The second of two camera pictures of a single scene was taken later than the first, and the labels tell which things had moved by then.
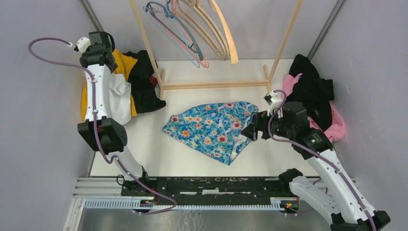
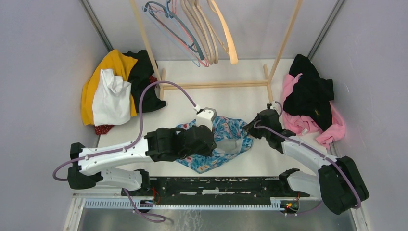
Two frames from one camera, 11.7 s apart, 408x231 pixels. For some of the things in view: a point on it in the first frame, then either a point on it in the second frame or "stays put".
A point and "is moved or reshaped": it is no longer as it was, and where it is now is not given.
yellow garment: x=124 y=63 stays put
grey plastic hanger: x=163 y=13 stays put
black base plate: x=212 y=188 stays put
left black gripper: x=115 y=65 -> x=209 y=150
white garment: x=121 y=97 stays put
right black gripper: x=260 y=122 -> x=250 y=128
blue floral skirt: x=214 y=130 is moved or reshaped
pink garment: x=338 y=131 stays put
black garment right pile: x=316 y=94 stays put
